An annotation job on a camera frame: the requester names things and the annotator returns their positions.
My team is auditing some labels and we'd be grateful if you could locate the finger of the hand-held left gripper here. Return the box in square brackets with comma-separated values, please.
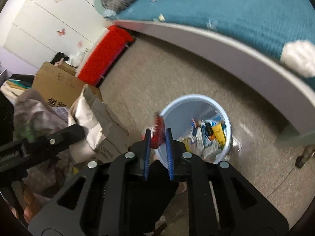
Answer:
[23, 124, 86, 162]

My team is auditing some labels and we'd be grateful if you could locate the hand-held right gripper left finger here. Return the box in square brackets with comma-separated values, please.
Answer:
[28, 128, 152, 236]

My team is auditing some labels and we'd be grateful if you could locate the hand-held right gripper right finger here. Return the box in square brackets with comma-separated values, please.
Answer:
[165, 128, 289, 236]

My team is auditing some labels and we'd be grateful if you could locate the red packet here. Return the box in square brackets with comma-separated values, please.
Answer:
[150, 112, 165, 150]

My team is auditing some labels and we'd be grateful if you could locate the grey patterned bag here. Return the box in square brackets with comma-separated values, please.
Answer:
[13, 89, 70, 190]

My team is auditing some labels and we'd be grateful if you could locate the light blue plastic bin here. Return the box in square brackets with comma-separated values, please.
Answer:
[155, 94, 232, 165]

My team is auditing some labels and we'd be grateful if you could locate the yellow packet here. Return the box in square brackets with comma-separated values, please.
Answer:
[212, 124, 227, 149]

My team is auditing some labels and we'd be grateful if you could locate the person's left hand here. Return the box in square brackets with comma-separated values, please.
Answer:
[22, 189, 53, 225]

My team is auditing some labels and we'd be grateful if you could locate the person's black trouser leg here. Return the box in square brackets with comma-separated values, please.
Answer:
[133, 160, 179, 234]

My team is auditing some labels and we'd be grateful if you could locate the light blue white packet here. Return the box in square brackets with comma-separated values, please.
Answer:
[197, 120, 213, 150]

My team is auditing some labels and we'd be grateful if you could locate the torn brown paper bag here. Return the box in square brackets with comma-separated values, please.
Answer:
[68, 84, 131, 166]

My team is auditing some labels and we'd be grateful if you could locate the large cardboard box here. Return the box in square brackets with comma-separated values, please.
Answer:
[31, 61, 103, 109]

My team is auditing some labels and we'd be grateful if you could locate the person's light shoe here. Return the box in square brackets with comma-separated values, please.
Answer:
[151, 215, 168, 233]

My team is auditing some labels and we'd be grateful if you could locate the cream hanging jacket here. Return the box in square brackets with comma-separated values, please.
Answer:
[0, 82, 32, 99]

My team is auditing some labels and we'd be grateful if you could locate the black clothing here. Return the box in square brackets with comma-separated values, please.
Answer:
[50, 52, 69, 64]

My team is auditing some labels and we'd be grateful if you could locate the white plastic bag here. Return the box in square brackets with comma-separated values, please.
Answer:
[69, 52, 85, 67]

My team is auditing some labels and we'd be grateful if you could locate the red storage box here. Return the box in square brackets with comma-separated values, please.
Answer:
[76, 25, 135, 87]

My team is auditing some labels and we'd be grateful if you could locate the white wardrobe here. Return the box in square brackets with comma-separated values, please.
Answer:
[2, 0, 111, 67]

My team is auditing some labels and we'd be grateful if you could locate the brown slipper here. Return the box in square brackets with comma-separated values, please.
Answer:
[295, 145, 315, 170]

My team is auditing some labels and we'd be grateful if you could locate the blue patterned pillow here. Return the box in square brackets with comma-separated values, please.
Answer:
[103, 9, 119, 19]

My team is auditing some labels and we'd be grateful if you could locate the teal printed bedsheet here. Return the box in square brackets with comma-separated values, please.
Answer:
[116, 0, 315, 91]

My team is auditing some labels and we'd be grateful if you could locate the teal bunk bed frame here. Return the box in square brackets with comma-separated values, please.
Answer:
[90, 0, 315, 142]

